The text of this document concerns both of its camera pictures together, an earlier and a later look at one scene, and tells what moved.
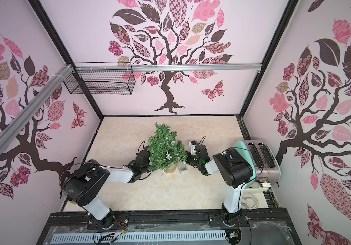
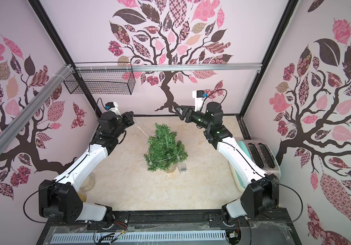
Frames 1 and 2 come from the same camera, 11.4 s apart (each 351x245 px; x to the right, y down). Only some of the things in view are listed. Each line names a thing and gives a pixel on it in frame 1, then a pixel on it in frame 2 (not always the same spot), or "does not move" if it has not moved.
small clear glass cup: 182,167 does not move
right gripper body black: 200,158 → 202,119
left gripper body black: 145,169 → 121,125
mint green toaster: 262,158 does not move
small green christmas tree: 166,151 does not move
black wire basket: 117,78 does not move
